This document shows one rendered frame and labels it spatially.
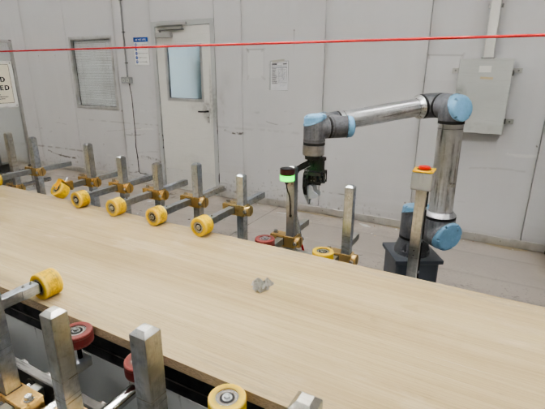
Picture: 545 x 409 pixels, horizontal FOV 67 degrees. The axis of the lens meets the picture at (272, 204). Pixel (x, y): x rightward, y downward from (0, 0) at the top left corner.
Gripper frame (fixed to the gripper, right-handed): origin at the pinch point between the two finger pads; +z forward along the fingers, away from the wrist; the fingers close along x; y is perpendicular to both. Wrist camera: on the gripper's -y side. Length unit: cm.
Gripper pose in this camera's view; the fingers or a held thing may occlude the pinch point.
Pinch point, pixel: (306, 200)
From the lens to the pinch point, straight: 178.5
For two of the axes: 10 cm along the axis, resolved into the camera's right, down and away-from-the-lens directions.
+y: 8.8, 1.5, -4.6
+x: 4.8, -2.7, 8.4
